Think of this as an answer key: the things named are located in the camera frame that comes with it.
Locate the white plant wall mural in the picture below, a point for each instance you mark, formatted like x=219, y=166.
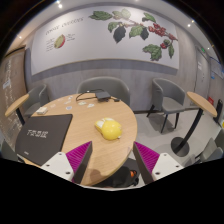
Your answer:
x=93, y=40

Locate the grey armchair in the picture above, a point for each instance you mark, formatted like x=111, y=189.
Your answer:
x=170, y=96
x=40, y=96
x=106, y=85
x=8, y=151
x=211, y=151

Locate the brown wall board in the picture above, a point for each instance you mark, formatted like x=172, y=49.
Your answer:
x=11, y=76

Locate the black adapter box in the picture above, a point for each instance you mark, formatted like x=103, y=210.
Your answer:
x=102, y=95

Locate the ceiling lights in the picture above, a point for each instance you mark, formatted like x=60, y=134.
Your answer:
x=60, y=5

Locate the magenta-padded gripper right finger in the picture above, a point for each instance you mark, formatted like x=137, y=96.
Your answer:
x=165, y=165

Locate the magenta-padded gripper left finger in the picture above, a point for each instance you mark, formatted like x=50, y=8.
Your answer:
x=56, y=163

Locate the yellow computer mouse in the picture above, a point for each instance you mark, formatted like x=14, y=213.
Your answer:
x=110, y=130

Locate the grey door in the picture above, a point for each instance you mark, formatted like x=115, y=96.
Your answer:
x=201, y=73

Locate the small white box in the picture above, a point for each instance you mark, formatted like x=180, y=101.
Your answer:
x=42, y=110

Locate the blue framed wall notice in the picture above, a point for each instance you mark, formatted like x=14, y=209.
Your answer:
x=216, y=68

